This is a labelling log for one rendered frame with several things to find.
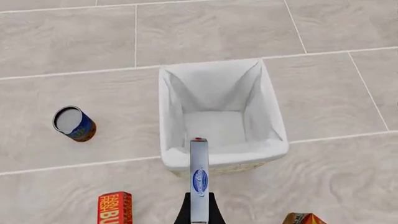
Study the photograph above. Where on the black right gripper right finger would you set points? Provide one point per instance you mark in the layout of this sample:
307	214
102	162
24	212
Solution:
215	211

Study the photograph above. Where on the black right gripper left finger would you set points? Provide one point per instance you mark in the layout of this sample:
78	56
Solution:
183	211

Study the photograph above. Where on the silver cream cheese box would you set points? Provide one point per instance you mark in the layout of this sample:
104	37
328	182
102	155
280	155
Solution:
199	179

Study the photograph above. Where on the white lined wicker basket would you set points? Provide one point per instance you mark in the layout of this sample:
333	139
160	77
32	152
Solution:
217	116

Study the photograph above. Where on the red butter box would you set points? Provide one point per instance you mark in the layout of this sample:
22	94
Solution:
115	207

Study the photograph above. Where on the blue labelled tin can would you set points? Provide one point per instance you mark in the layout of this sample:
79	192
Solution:
74	123

